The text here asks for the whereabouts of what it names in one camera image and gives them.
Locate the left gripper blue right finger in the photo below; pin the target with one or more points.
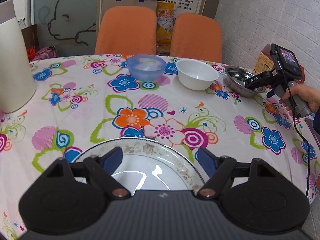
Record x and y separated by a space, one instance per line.
208 161

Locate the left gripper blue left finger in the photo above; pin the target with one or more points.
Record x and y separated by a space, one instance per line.
112 160

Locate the white plate with gold rim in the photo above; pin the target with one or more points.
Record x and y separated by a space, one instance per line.
148 165

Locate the person's right hand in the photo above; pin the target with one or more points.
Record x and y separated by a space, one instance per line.
308 94

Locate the red cracker box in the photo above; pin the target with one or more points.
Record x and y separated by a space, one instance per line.
264 61

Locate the stainless steel bowl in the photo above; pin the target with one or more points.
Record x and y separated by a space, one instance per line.
235 78

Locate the dark smartphone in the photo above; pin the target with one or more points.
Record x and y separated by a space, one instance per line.
309 123

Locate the floral tablecloth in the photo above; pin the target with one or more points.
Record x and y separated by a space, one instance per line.
81 101

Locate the white ceramic bowl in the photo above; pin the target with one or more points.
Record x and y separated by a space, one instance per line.
196 75

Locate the right orange chair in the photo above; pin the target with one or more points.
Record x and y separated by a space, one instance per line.
196 37

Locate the orange chair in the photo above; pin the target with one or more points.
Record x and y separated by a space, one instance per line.
127 30
196 37

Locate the blue translucent plastic bowl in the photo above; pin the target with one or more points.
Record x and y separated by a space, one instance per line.
146 67

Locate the cream thermos jug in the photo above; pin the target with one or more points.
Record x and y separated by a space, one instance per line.
17 82

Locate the red and pink bags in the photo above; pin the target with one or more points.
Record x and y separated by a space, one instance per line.
41 54

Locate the left orange chair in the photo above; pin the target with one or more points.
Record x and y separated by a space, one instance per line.
127 30

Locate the yellow snack bag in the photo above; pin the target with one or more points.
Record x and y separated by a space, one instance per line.
165 13

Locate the brown gift bag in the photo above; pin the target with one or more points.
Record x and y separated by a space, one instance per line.
30 37

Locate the frosted glass door with cat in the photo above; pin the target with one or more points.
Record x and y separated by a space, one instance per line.
68 25

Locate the brown paper bag blue handles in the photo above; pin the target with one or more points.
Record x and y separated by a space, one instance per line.
130 1

